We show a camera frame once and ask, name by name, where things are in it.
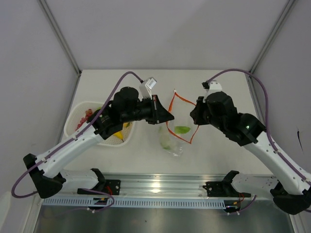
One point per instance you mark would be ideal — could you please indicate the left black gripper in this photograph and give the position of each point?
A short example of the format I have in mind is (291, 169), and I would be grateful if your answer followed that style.
(159, 113)

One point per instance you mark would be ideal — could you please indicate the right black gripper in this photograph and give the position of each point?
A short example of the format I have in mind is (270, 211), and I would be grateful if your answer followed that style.
(195, 114)

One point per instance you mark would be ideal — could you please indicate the clear zip top bag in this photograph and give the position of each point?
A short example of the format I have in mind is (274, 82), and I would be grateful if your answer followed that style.
(182, 124)

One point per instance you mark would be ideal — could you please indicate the white cauliflower with leaves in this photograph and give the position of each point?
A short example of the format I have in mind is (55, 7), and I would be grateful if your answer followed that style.
(170, 141)

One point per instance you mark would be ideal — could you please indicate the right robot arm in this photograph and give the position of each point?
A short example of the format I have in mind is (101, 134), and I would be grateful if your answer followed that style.
(289, 187)

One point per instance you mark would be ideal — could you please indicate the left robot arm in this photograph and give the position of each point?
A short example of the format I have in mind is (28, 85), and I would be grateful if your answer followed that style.
(47, 170)

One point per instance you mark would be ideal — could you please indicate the yellow pear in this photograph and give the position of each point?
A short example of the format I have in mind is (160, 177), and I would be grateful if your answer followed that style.
(119, 134)

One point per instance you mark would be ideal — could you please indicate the red grapes bunch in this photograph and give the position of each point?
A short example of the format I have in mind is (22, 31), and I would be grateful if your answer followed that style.
(88, 114)

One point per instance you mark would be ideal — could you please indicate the white perforated plastic basket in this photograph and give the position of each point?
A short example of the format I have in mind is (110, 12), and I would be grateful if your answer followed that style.
(78, 111)

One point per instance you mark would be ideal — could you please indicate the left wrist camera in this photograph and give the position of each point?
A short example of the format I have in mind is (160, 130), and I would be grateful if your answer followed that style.
(146, 87)

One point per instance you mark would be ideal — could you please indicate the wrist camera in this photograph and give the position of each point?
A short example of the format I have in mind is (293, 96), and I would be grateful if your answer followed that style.
(212, 87)
(146, 87)

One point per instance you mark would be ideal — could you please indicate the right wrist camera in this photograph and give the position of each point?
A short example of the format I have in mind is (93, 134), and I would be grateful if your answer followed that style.
(212, 87)

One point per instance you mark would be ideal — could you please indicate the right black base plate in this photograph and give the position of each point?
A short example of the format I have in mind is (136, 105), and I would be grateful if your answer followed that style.
(223, 189)

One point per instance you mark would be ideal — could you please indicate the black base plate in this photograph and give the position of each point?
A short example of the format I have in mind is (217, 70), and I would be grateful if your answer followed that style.
(223, 189)
(111, 187)

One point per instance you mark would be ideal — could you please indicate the aluminium mounting rail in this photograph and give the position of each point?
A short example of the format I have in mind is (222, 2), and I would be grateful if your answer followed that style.
(163, 185)

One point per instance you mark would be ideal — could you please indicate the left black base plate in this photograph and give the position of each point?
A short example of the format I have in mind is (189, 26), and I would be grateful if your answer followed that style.
(111, 187)

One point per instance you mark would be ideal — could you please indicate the white slotted cable duct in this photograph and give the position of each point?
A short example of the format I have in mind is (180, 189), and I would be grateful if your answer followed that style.
(136, 202)

